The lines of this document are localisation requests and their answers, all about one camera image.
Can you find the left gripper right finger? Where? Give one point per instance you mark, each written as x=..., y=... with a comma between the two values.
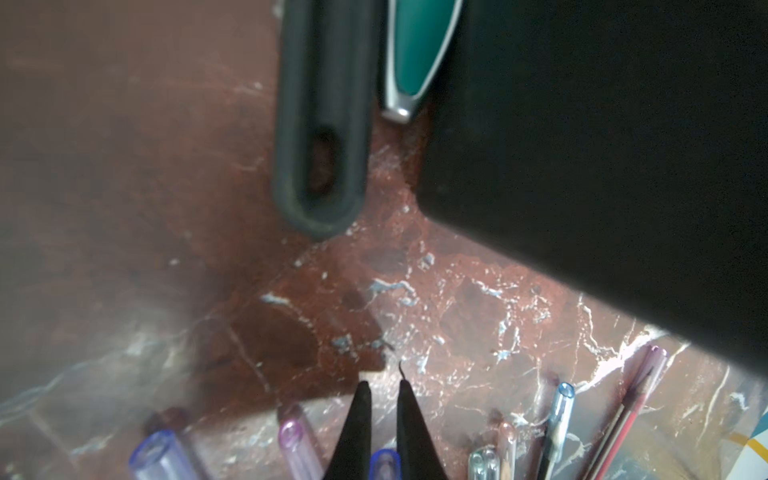
x=418, y=456

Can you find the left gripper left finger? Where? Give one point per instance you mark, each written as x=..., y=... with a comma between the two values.
x=351, y=457

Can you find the blue cap under fingers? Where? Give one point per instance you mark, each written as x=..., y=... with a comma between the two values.
x=385, y=464

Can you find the purple transparent pencil cap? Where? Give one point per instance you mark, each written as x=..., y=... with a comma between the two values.
x=298, y=444

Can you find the clear pencil cap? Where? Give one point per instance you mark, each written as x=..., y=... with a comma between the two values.
x=495, y=461

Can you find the light blue capped pen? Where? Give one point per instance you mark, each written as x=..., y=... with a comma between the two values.
x=556, y=430

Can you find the blue transparent pencil cap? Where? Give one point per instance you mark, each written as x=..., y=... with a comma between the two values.
x=161, y=456

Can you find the pink capped pen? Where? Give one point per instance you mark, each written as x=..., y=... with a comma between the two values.
x=643, y=384

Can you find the yellow black toolbox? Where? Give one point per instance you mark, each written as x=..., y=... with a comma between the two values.
x=620, y=147

